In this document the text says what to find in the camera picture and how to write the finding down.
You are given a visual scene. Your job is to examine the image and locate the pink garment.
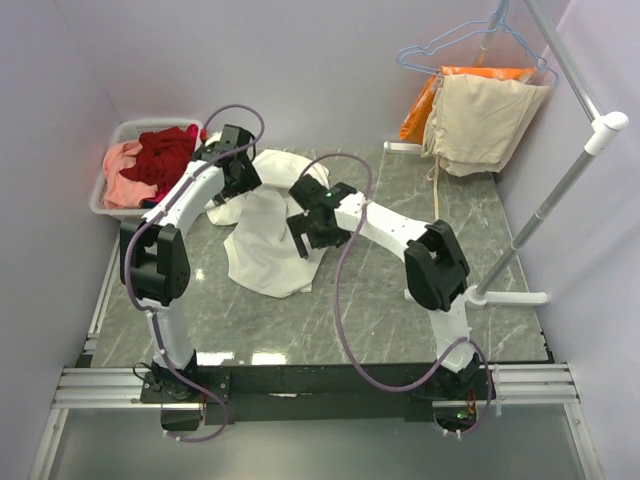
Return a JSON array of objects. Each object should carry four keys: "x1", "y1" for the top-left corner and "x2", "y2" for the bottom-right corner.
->
[{"x1": 102, "y1": 140, "x2": 159, "y2": 210}]

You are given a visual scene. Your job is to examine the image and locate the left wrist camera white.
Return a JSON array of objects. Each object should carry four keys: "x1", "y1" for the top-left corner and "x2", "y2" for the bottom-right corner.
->
[{"x1": 201, "y1": 130, "x2": 222, "y2": 147}]

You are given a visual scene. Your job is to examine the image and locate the white floral print t-shirt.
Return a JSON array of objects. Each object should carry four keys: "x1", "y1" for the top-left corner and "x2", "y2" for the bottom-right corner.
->
[{"x1": 205, "y1": 149, "x2": 329, "y2": 298}]

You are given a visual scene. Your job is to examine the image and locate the aluminium black mounting rail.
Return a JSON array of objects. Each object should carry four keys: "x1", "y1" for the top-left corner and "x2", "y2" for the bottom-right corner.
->
[{"x1": 52, "y1": 356, "x2": 579, "y2": 434}]

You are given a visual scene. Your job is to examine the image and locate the white plastic laundry basket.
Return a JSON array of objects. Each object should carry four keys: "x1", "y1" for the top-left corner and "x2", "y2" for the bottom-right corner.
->
[{"x1": 89, "y1": 117, "x2": 204, "y2": 219}]

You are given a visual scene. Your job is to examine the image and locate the dark red garment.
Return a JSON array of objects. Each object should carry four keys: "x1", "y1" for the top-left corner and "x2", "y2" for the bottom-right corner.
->
[{"x1": 121, "y1": 125, "x2": 198, "y2": 195}]

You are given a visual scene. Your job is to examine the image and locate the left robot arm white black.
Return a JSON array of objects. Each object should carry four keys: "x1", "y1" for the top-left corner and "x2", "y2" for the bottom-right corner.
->
[{"x1": 120, "y1": 124, "x2": 261, "y2": 402}]

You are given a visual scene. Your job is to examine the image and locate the beige hanging garment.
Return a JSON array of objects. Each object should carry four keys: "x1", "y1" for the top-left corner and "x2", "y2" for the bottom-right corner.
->
[{"x1": 421, "y1": 74, "x2": 550, "y2": 177}]

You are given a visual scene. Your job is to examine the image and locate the blue wire hanger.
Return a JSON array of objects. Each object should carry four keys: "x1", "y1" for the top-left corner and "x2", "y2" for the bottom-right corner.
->
[
  {"x1": 496, "y1": 12, "x2": 559, "y2": 88},
  {"x1": 395, "y1": 0, "x2": 510, "y2": 76}
]

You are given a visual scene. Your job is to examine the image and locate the silver white clothes rack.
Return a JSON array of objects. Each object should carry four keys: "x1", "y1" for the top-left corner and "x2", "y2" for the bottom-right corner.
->
[{"x1": 383, "y1": 0, "x2": 630, "y2": 307}]

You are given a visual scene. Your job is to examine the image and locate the orange hanging garment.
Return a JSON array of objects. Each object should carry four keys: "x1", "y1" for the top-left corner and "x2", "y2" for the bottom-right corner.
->
[{"x1": 399, "y1": 66, "x2": 536, "y2": 144}]

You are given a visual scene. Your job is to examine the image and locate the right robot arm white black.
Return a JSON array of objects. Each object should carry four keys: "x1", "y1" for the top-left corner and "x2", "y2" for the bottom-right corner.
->
[{"x1": 287, "y1": 174, "x2": 489, "y2": 399}]

